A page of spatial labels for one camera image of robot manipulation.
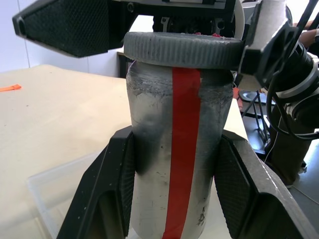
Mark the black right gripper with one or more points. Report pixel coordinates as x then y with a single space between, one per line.
187 22

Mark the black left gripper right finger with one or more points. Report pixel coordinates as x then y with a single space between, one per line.
249 189

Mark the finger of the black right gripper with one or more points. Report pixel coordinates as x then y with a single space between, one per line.
69 27
271 54

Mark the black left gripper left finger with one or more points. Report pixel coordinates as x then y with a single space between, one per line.
104 174

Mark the grey ribbed jar lid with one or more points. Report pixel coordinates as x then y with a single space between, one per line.
174 49

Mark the grey jar with red tape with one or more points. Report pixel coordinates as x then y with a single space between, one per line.
154 149

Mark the clear plastic box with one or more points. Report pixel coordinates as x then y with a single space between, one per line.
49 194

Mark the small red crumb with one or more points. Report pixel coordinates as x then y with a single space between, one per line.
197 33
216 35

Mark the black stand with legs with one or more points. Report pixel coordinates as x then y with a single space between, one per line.
246 95

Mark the black cabinet panel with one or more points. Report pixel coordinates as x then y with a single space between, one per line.
122 67

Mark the orange plastic scrap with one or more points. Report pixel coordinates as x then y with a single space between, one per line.
11 87

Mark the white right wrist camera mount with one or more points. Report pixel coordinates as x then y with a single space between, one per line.
271 12

